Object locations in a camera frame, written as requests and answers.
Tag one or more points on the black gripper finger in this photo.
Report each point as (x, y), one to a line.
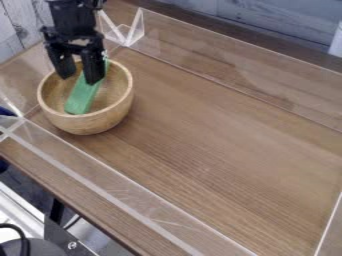
(94, 66)
(60, 57)

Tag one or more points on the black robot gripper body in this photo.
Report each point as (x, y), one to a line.
(72, 35)

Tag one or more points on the green rectangular block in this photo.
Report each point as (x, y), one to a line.
(82, 95)

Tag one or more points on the brown wooden bowl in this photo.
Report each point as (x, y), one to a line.
(110, 107)

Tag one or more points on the blue object at left edge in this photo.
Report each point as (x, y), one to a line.
(5, 112)

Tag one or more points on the black table leg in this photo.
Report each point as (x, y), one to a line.
(56, 211)

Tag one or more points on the clear acrylic barrier wall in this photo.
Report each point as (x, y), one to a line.
(225, 165)

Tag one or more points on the grey metal bracket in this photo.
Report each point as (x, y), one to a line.
(62, 238)

